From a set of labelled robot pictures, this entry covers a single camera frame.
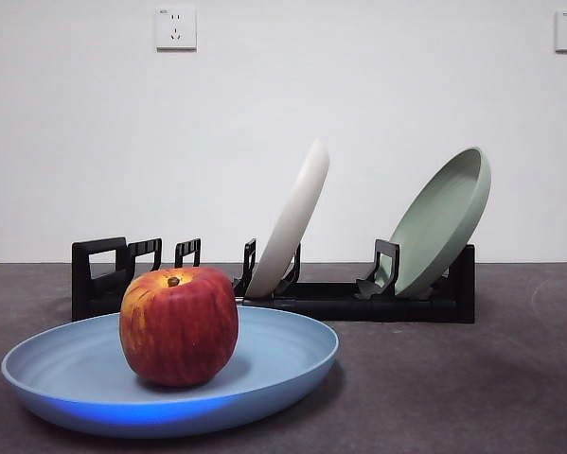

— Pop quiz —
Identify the red apple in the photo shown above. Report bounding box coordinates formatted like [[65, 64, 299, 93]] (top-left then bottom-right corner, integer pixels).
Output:
[[119, 265, 240, 388]]

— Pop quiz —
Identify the blue plate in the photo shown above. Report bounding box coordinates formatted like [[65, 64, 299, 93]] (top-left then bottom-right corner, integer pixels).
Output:
[[0, 305, 341, 439]]

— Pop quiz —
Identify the white plate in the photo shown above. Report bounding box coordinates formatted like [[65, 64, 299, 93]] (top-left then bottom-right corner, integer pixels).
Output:
[[243, 138, 330, 299]]

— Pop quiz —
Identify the black plate rack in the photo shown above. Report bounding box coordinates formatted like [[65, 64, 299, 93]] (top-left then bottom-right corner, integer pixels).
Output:
[[71, 236, 477, 325]]

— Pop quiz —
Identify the green plate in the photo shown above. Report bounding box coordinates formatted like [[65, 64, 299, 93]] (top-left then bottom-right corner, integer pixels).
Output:
[[387, 146, 493, 299]]

